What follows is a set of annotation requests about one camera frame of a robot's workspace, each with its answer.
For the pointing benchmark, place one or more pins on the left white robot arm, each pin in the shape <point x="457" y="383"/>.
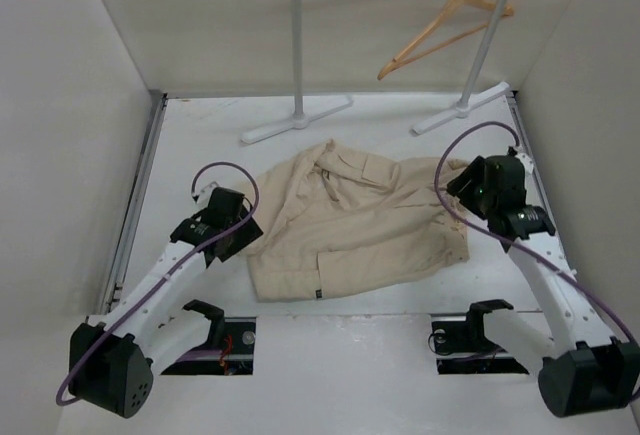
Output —
<point x="113" y="363"/>

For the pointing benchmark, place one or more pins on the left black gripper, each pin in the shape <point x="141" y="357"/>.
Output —
<point x="247" y="235"/>

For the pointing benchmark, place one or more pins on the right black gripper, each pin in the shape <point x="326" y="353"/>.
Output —
<point x="474" y="172"/>

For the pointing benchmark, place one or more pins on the beige trousers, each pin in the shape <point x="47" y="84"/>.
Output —
<point x="338" y="222"/>

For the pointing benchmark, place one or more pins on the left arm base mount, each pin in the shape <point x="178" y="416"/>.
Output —
<point x="229" y="354"/>

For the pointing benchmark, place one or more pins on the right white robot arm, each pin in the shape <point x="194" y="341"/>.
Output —
<point x="580" y="365"/>

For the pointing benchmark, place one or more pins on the right aluminium rail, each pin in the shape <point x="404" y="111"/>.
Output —
<point x="537" y="193"/>

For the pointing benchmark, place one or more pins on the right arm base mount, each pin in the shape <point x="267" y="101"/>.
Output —
<point x="459" y="351"/>

